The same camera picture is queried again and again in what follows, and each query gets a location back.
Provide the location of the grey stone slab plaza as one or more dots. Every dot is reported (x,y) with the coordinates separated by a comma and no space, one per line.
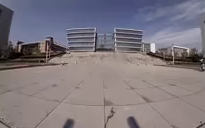
(100,86)

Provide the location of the white striped twin-block building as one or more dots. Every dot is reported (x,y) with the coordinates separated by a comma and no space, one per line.
(105,39)

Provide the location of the small white building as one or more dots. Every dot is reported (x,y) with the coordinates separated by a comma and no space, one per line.
(149,47)

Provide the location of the pale pole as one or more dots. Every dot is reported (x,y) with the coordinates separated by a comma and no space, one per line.
(173,55)
(46,52)

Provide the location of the low brown brick building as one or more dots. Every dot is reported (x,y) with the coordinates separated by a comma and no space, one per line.
(40,46)

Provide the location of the robot's own part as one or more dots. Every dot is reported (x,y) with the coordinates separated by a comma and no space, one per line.
(133,122)
(68,123)

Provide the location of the low white building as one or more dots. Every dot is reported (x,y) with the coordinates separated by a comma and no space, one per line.
(176,50)

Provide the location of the dark asphalt road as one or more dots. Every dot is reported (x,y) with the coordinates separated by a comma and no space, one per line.
(16,63)

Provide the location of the person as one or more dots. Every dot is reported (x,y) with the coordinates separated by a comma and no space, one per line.
(202,65)

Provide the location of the tall dark glass building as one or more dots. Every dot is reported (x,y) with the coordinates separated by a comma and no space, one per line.
(0,28)

